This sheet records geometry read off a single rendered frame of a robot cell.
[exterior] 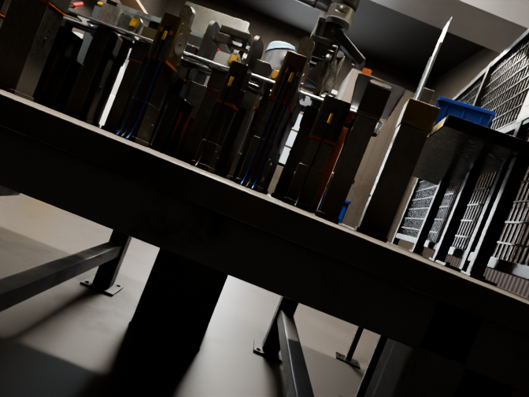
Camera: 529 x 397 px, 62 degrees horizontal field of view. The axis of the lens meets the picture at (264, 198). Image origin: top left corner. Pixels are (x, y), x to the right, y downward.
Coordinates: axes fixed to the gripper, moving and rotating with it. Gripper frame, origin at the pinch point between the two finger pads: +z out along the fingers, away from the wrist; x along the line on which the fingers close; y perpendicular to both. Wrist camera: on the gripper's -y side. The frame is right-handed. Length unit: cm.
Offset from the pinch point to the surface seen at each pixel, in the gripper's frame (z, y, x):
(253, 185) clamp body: 31.2, 3.7, 21.7
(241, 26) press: -164, 184, -461
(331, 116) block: 9.3, -7.3, 19.4
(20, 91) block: 31, 76, 14
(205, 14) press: -163, 239, -461
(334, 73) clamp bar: -12.6, -0.3, -20.2
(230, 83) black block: 9.4, 19.9, 16.3
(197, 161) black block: 30.8, 20.2, 17.0
